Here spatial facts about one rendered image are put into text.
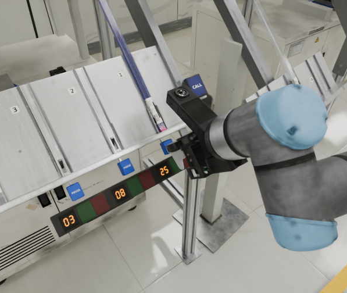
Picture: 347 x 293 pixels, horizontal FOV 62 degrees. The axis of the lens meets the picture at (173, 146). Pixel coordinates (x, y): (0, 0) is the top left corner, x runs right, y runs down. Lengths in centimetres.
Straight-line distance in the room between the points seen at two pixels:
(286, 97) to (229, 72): 51
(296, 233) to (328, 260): 104
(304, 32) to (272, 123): 122
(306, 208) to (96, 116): 43
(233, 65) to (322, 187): 52
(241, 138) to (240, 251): 96
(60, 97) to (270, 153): 42
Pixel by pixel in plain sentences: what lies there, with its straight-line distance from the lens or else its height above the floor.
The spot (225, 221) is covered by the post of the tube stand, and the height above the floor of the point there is 1.
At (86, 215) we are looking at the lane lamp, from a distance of 61.
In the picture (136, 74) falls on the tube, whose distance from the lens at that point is 66.
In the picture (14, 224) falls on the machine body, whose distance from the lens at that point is 110.
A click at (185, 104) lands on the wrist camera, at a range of 50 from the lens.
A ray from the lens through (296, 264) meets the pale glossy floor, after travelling 135.
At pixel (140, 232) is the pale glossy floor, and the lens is 133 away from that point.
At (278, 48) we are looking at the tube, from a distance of 77.
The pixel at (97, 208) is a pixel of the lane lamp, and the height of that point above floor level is 65.
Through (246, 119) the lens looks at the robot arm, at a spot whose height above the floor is 92.
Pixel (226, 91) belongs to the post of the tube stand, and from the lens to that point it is 87.
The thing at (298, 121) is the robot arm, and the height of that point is 95.
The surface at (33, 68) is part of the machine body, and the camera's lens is 122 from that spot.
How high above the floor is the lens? 114
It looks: 43 degrees down
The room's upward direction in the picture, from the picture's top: straight up
